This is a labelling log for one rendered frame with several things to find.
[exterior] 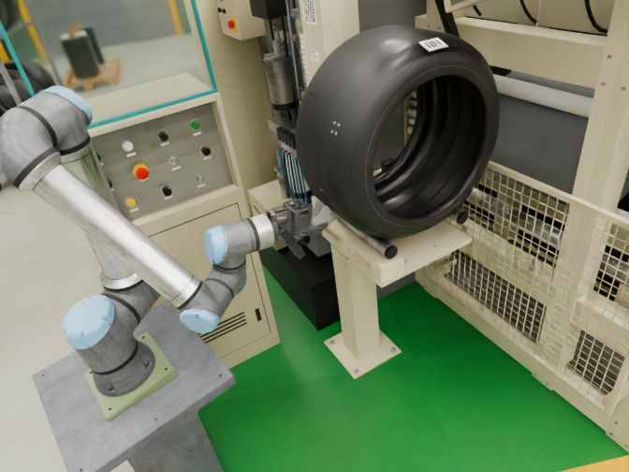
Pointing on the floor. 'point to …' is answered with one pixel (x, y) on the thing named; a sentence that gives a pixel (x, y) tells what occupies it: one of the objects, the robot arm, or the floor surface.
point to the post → (358, 335)
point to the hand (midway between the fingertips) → (332, 217)
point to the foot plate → (363, 358)
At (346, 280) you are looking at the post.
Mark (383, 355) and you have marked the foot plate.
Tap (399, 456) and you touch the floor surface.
